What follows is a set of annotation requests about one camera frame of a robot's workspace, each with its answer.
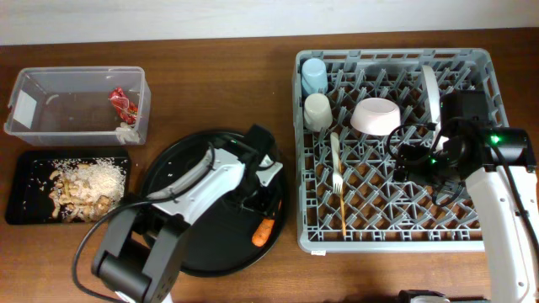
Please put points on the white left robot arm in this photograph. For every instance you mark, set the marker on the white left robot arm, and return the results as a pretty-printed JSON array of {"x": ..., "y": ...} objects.
[{"x": 145, "y": 274}]

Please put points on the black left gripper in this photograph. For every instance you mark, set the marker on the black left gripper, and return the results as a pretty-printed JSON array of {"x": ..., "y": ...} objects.
[{"x": 267, "y": 204}]

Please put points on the white plastic fork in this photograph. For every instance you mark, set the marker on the white plastic fork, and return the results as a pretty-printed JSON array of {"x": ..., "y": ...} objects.
[{"x": 337, "y": 178}]

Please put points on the light blue plastic cup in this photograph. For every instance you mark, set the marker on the light blue plastic cup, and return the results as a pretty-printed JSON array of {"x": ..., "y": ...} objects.
[{"x": 314, "y": 77}]

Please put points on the pink plastic bowl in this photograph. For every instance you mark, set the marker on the pink plastic bowl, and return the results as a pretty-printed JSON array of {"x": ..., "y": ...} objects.
[{"x": 376, "y": 116}]

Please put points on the food scraps rice and nuts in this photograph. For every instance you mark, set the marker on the food scraps rice and nuts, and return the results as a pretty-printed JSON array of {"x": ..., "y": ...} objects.
[{"x": 83, "y": 190}]

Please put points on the white tissue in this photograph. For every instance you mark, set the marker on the white tissue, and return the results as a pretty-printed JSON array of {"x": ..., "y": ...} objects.
[{"x": 126, "y": 135}]

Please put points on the wooden chopstick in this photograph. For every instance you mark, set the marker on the wooden chopstick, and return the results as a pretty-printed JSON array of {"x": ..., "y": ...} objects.
[{"x": 341, "y": 197}]

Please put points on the round black serving tray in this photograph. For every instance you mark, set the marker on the round black serving tray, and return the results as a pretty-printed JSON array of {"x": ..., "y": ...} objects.
[{"x": 220, "y": 243}]

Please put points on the grey dishwasher rack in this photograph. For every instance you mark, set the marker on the grey dishwasher rack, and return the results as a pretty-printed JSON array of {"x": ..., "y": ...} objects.
[{"x": 384, "y": 216}]

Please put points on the orange carrot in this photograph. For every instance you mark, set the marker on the orange carrot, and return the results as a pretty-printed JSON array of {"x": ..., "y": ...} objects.
[{"x": 262, "y": 234}]

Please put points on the red snack wrapper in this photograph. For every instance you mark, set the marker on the red snack wrapper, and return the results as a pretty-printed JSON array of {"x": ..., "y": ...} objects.
[{"x": 126, "y": 110}]

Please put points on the clear plastic waste bin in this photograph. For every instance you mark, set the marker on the clear plastic waste bin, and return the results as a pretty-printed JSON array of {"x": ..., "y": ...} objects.
[{"x": 69, "y": 105}]

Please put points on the small white cup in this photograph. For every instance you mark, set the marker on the small white cup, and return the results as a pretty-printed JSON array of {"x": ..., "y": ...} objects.
[{"x": 317, "y": 112}]

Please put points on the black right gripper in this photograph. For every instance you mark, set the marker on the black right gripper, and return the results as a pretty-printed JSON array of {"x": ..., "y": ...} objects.
[{"x": 418, "y": 154}]

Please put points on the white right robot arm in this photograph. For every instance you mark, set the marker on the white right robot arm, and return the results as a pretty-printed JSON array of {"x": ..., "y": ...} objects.
[{"x": 497, "y": 169}]

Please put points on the black rectangular tray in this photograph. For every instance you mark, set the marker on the black rectangular tray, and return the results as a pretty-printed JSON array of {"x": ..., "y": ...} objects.
[{"x": 29, "y": 202}]

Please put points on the grey dinner plate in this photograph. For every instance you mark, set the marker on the grey dinner plate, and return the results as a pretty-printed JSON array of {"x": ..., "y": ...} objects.
[{"x": 430, "y": 86}]

